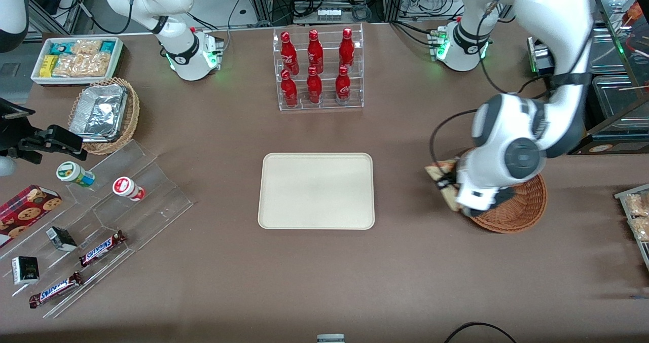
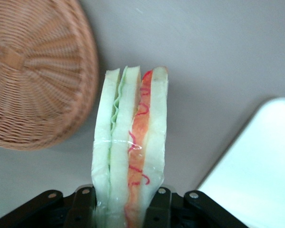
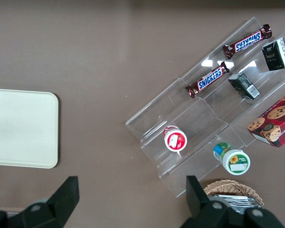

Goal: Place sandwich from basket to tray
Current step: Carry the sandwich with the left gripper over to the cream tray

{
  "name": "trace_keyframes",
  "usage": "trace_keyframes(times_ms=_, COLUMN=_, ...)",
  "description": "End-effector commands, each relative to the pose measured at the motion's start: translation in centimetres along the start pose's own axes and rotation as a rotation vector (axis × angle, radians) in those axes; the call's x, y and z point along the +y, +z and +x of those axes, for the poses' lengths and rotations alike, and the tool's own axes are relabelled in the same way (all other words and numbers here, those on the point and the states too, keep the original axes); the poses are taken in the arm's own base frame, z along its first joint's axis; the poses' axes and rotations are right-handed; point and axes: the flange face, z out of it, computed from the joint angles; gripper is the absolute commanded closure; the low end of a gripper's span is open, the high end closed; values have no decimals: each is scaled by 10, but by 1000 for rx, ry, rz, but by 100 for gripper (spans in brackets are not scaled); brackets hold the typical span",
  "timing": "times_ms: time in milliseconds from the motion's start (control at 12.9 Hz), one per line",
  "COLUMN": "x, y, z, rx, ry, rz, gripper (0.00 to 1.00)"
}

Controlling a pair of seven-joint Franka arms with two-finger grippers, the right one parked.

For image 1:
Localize small black white box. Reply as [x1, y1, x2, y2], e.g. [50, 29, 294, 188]
[11, 256, 40, 286]
[46, 226, 78, 252]

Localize beige rectangular tray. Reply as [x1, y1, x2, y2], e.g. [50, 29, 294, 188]
[258, 153, 375, 230]

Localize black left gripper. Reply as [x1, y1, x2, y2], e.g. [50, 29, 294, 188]
[435, 175, 514, 218]

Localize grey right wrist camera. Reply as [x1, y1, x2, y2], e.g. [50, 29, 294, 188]
[0, 148, 44, 178]

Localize clear bag of snacks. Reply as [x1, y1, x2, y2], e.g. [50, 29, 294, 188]
[624, 191, 649, 218]
[628, 216, 649, 242]

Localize metal tray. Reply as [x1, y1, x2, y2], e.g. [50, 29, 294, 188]
[614, 183, 649, 272]

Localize steel food pan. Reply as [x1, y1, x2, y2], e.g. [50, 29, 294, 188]
[591, 74, 649, 131]
[590, 23, 629, 76]

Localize red plaid cookie box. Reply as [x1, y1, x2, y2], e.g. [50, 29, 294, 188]
[0, 184, 62, 249]

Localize silver box with green edge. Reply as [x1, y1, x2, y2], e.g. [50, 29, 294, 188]
[527, 37, 556, 75]

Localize snickers chocolate bar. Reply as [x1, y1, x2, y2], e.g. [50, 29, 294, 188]
[79, 230, 126, 268]
[28, 271, 84, 309]

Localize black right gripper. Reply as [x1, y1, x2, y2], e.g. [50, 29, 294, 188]
[0, 98, 88, 161]

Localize black display cabinet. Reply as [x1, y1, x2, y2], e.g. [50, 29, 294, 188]
[527, 0, 649, 156]

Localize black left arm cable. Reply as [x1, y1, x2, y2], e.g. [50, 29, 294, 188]
[429, 0, 551, 181]

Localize round brown wicker basket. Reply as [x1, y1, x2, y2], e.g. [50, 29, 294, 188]
[456, 148, 548, 233]

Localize clear bag of crackers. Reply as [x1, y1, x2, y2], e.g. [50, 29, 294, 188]
[53, 40, 113, 78]

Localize clear acrylic stepped display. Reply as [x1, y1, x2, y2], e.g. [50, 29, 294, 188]
[0, 139, 194, 319]

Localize stacked aluminium foil containers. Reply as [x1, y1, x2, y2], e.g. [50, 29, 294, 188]
[69, 84, 128, 143]

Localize green label yogurt cup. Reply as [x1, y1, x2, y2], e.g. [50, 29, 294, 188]
[56, 161, 95, 188]

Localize oval light wicker basket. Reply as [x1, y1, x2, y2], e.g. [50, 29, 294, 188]
[68, 77, 140, 155]

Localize red label yogurt cup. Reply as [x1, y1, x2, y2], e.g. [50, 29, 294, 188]
[112, 177, 146, 202]

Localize white rectangular snack bin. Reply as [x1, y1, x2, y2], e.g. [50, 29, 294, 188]
[30, 37, 125, 87]

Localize black looped cable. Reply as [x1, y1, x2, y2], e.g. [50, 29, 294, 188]
[444, 322, 518, 343]

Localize red cola bottle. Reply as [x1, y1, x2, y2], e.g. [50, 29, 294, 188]
[280, 31, 300, 74]
[307, 29, 325, 73]
[306, 66, 323, 105]
[338, 27, 356, 70]
[280, 69, 299, 108]
[335, 65, 352, 105]

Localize clear acrylic bottle rack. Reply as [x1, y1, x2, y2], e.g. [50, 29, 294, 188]
[273, 23, 365, 112]

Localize triangular sandwich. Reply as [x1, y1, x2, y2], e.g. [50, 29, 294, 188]
[425, 159, 463, 212]

